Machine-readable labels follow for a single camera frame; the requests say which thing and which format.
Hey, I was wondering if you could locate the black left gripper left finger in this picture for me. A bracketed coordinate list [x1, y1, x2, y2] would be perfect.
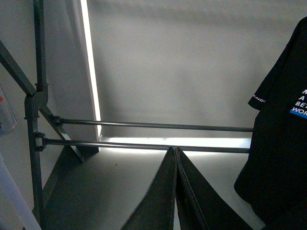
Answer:
[122, 147, 177, 230]

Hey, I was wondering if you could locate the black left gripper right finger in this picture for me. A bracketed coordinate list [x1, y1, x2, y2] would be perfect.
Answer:
[175, 148, 251, 230]

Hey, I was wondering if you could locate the black printed t-shirt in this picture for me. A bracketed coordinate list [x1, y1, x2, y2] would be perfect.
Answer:
[234, 19, 307, 224]

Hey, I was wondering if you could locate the dark grey clothes rack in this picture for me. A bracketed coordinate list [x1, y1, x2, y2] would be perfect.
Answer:
[0, 0, 254, 230]

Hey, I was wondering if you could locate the clear plastic container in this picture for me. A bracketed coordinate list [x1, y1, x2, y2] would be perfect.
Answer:
[0, 87, 17, 137]

